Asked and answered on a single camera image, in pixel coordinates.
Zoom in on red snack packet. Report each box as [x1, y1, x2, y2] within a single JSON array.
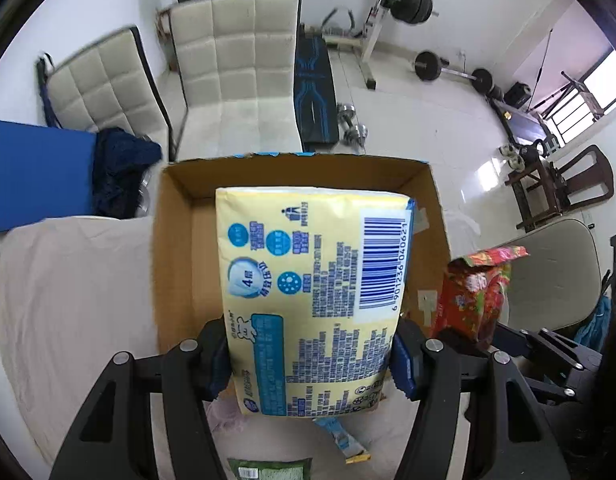
[[431, 245, 529, 350]]

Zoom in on green snack packet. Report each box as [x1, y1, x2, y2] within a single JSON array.
[[227, 458, 312, 480]]

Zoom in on blue Nestle milk powder sachet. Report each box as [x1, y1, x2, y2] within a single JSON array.
[[312, 416, 372, 465]]

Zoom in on yellow tissue pack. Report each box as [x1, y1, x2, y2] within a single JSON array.
[[215, 186, 416, 418]]

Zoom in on lilac sock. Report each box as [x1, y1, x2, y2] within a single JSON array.
[[205, 393, 247, 434]]

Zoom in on blue jacket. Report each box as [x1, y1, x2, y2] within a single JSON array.
[[574, 295, 611, 353]]

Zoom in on grey plastic chair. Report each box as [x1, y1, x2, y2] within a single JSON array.
[[506, 218, 602, 332]]

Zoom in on open cardboard box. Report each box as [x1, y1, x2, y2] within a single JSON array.
[[152, 154, 450, 352]]

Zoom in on grey table cloth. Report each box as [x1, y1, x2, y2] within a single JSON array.
[[0, 218, 417, 479]]

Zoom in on dark wooden chair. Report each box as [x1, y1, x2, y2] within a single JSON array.
[[505, 144, 614, 233]]

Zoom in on chrome dumbbell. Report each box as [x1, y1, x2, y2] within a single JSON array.
[[337, 103, 367, 151]]

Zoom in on dark blue cloth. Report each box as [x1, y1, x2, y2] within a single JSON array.
[[91, 127, 163, 220]]

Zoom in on treadmill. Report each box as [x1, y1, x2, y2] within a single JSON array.
[[486, 72, 590, 153]]

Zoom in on black blue weight bench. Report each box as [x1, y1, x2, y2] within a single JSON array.
[[294, 29, 339, 151]]

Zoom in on black speaker box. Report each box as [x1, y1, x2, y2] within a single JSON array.
[[504, 81, 532, 110]]

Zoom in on floor barbell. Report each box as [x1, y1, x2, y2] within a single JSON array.
[[412, 51, 494, 96]]

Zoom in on white quilted chair far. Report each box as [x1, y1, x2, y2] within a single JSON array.
[[46, 26, 173, 162]]

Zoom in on white quilted chair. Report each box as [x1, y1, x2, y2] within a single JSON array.
[[46, 26, 173, 162], [169, 0, 302, 162]]

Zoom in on white barbell rack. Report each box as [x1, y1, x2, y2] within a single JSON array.
[[322, 0, 417, 91]]

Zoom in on white quilted chair near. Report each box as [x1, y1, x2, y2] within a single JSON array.
[[169, 0, 302, 162]]

